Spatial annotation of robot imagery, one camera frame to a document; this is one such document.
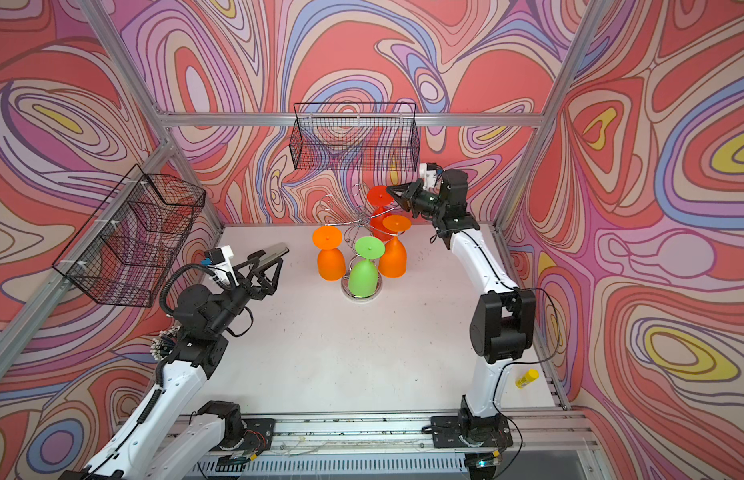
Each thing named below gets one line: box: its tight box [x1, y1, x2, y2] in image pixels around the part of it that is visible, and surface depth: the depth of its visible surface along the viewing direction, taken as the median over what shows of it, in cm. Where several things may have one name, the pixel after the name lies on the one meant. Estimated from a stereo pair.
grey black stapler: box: [247, 242, 290, 267], surface depth 112 cm
